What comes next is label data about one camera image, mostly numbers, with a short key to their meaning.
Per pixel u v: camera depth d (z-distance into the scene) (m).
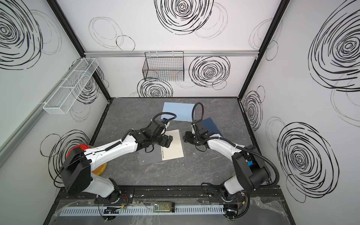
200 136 0.69
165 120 0.74
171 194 0.76
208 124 1.05
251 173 0.43
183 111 1.19
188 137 0.79
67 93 0.75
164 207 0.67
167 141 0.74
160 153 0.89
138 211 0.70
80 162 0.43
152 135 0.63
